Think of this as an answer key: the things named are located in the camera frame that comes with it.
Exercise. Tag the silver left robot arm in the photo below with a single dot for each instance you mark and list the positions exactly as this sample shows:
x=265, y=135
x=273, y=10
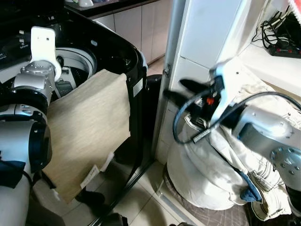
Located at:
x=26, y=136

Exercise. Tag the beige cabinet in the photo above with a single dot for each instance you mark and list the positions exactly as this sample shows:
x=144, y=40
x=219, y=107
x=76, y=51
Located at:
x=136, y=28

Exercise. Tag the blue cloth piece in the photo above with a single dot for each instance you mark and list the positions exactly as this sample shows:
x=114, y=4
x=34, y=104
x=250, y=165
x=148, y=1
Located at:
x=250, y=188

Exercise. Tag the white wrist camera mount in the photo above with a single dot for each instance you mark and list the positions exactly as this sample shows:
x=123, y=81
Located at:
x=43, y=44
x=229, y=82

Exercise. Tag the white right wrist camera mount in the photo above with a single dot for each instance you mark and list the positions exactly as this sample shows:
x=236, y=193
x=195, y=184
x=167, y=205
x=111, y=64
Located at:
x=229, y=82

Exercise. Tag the beige fabric pillowcase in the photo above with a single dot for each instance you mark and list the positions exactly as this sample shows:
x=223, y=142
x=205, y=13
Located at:
x=89, y=127

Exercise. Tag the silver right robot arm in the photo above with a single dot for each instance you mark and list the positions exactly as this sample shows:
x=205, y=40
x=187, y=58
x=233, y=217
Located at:
x=268, y=136

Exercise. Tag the white laundry pile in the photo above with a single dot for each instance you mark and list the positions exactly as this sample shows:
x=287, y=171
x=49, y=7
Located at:
x=202, y=174

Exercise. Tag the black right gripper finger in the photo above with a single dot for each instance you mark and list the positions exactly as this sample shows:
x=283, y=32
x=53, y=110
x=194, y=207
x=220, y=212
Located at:
x=178, y=99
x=194, y=86

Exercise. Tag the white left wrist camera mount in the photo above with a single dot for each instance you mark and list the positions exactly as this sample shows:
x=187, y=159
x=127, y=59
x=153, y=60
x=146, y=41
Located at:
x=43, y=44

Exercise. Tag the red towel with white trim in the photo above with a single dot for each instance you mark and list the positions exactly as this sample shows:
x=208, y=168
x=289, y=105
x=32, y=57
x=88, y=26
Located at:
x=296, y=9

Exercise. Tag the white care label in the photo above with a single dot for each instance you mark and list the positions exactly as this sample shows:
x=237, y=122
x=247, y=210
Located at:
x=90, y=176

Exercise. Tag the black top-load washing machine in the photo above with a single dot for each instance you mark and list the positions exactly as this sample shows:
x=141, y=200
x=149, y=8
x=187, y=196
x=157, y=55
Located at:
x=120, y=47

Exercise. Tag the brown woven laundry basket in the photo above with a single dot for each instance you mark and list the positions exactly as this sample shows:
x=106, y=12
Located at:
x=211, y=216

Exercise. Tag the black power strip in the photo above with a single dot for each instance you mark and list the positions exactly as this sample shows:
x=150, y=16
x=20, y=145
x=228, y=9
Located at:
x=287, y=49

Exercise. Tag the grey metal pole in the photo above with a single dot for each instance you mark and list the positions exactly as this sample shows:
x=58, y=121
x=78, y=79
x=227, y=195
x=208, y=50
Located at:
x=170, y=47

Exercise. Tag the white cup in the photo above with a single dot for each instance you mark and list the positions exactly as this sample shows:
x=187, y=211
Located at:
x=85, y=3

